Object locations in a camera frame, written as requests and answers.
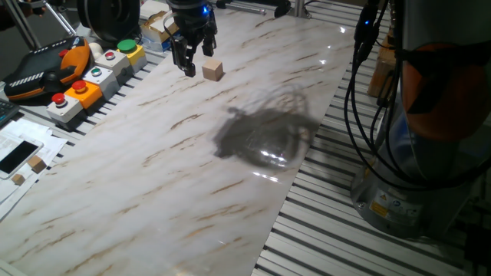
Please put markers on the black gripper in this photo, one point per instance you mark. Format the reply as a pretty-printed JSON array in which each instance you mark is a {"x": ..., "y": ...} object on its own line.
[{"x": 192, "y": 19}]

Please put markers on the light wooden cube block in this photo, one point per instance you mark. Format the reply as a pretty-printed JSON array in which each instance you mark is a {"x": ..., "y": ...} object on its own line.
[{"x": 212, "y": 69}]

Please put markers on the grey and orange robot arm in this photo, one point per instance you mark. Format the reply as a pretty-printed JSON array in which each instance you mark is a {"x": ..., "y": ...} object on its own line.
[{"x": 441, "y": 161}]

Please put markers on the brown wooden block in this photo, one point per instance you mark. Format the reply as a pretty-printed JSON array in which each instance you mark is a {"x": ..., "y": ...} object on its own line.
[{"x": 381, "y": 73}]

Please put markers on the flat blue box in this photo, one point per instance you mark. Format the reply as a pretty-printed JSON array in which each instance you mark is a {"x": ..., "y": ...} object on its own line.
[{"x": 161, "y": 45}]

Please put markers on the cardboard box white lid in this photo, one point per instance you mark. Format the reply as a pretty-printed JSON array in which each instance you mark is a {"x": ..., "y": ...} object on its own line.
[{"x": 157, "y": 28}]

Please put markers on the yellow box green mushroom button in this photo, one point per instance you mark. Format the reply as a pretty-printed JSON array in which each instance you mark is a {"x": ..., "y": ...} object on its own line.
[{"x": 134, "y": 55}]

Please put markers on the grey box small red button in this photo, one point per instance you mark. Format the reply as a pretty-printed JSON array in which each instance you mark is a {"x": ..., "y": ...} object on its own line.
[{"x": 115, "y": 65}]

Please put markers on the black round spool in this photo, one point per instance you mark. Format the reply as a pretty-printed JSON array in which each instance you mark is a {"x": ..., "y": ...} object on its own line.
[{"x": 109, "y": 17}]

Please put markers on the grey box small green button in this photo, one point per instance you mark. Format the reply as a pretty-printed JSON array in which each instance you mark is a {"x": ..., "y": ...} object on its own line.
[{"x": 101, "y": 80}]

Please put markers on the orange box red mushroom button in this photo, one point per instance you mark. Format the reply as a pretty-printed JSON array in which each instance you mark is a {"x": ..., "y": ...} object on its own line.
[{"x": 86, "y": 96}]

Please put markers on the marble pattern table sheet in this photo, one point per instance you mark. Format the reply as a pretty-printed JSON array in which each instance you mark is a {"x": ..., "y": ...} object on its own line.
[{"x": 153, "y": 184}]

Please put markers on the grey box red mushroom button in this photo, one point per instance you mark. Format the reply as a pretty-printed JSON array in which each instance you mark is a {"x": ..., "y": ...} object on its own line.
[{"x": 65, "y": 111}]

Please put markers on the black orange teach pendant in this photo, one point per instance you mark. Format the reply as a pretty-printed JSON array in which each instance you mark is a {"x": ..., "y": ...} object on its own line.
[{"x": 42, "y": 73}]

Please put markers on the grey metal tripod leg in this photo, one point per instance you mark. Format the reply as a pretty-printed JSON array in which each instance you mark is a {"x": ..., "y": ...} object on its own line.
[{"x": 21, "y": 23}]

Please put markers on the white printed paper sheets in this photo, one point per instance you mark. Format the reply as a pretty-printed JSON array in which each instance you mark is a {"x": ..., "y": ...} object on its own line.
[{"x": 27, "y": 130}]

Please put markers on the small wooden cube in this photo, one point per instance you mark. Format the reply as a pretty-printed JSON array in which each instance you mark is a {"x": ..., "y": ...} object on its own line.
[{"x": 37, "y": 165}]

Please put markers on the black computer keyboard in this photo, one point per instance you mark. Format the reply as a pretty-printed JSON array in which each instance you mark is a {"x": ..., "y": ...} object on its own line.
[{"x": 7, "y": 111}]

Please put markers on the white smartphone black screen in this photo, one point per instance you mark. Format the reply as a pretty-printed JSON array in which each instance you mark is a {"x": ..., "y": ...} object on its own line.
[{"x": 17, "y": 156}]

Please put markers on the tiny wooden cube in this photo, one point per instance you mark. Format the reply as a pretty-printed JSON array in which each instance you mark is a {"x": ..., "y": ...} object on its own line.
[{"x": 18, "y": 179}]

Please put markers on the aluminium profile post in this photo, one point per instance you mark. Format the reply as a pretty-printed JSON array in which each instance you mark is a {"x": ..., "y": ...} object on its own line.
[{"x": 301, "y": 9}]

